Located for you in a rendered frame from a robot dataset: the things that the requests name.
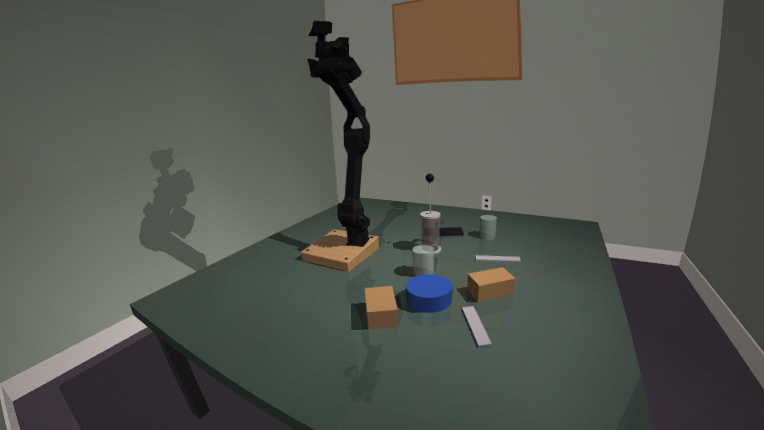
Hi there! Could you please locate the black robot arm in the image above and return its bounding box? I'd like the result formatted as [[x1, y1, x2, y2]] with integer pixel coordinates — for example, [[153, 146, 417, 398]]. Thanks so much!
[[315, 37, 370, 247]]

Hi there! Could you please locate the grey flat bar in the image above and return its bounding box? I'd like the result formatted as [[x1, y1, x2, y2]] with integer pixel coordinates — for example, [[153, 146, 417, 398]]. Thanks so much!
[[462, 306, 492, 348], [476, 255, 521, 262]]

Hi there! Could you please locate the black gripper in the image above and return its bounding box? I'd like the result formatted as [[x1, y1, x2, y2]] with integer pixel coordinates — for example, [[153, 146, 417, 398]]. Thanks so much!
[[307, 20, 333, 78]]

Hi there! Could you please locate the blue short cylinder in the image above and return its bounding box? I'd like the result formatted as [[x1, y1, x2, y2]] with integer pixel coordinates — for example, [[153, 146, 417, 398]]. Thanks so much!
[[406, 275, 453, 313]]

